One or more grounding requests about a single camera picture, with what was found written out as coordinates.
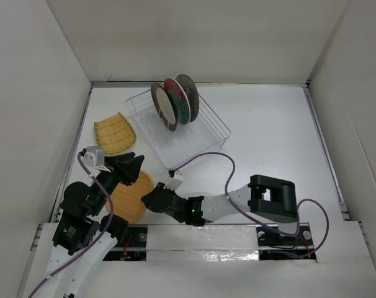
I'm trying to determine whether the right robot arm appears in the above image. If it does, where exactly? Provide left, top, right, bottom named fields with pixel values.
left=141, top=174, right=300, bottom=244

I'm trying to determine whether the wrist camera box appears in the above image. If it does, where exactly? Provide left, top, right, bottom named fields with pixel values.
left=164, top=171, right=184, bottom=191
left=81, top=146, right=105, bottom=169

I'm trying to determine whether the orange bamboo tray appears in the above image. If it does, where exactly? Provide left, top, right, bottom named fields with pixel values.
left=110, top=171, right=154, bottom=224

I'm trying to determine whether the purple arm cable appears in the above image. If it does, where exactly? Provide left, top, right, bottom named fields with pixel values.
left=168, top=153, right=330, bottom=260
left=28, top=151, right=115, bottom=297

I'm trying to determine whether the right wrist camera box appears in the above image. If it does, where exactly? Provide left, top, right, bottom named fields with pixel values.
left=164, top=171, right=184, bottom=191

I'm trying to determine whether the brown-rimmed cream plate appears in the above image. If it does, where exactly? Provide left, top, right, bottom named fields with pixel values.
left=151, top=83, right=177, bottom=132

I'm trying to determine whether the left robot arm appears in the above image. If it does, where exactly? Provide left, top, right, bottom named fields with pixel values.
left=29, top=147, right=145, bottom=297

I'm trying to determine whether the white wire dish rack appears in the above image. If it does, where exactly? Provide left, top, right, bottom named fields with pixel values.
left=126, top=90, right=231, bottom=169

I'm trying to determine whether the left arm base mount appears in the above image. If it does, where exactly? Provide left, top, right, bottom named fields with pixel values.
left=103, top=225, right=148, bottom=261

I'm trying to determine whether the teal and red floral plate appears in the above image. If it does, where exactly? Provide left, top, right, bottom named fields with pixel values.
left=163, top=78, right=191, bottom=125

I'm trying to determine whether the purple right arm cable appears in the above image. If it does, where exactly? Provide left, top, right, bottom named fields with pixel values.
left=168, top=153, right=330, bottom=260

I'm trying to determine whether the grey reindeer plate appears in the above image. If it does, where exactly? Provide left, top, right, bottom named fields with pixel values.
left=176, top=74, right=200, bottom=122

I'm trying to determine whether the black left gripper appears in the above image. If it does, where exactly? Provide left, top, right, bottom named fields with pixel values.
left=90, top=150, right=144, bottom=214

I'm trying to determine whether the green-rimmed bamboo tray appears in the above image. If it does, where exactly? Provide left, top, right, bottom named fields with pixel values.
left=94, top=112, right=137, bottom=156

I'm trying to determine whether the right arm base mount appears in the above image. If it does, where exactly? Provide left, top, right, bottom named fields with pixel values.
left=256, top=225, right=316, bottom=261

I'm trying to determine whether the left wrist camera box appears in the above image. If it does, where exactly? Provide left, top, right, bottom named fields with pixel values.
left=81, top=146, right=105, bottom=169

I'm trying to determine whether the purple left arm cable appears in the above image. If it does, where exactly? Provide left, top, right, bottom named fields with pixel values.
left=28, top=151, right=115, bottom=297

